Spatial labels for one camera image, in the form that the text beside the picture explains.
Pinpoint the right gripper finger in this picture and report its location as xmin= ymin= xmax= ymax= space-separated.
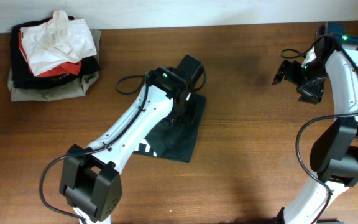
xmin=272 ymin=60 xmax=291 ymax=85
xmin=297 ymin=89 xmax=319 ymax=105

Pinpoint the dark green t-shirt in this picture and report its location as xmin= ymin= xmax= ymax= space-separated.
xmin=134 ymin=94 xmax=207 ymax=163

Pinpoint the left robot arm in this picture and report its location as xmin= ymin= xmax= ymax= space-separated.
xmin=60 ymin=55 xmax=206 ymax=223

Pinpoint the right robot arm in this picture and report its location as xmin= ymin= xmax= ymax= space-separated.
xmin=272 ymin=22 xmax=358 ymax=223

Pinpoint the grey folded garment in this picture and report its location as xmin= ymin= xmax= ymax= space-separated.
xmin=7 ymin=29 xmax=102 ymax=103

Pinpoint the red folded garment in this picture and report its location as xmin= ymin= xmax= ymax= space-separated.
xmin=18 ymin=32 xmax=82 ymax=77

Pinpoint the white folded garment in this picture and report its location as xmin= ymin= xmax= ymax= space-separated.
xmin=19 ymin=10 xmax=97 ymax=77

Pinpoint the black folded garment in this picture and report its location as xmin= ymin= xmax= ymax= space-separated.
xmin=10 ymin=17 xmax=100 ymax=90

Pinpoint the right black cable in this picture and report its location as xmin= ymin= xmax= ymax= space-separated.
xmin=280 ymin=33 xmax=358 ymax=224

